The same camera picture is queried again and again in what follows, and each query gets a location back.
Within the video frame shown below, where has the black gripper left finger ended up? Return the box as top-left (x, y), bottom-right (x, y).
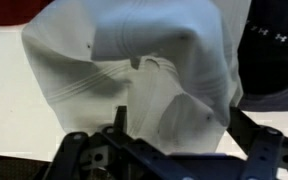
top-left (41, 105), bottom-right (172, 180)

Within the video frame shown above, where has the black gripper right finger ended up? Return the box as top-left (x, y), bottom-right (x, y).
top-left (228, 106), bottom-right (288, 180)

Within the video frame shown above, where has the white baseball cap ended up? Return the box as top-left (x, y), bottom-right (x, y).
top-left (21, 0), bottom-right (252, 156)

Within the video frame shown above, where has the navy cap with yellow brim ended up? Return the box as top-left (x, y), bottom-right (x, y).
top-left (236, 0), bottom-right (288, 113)

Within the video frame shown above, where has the dark red baseball cap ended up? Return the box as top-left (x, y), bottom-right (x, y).
top-left (0, 0), bottom-right (56, 27)

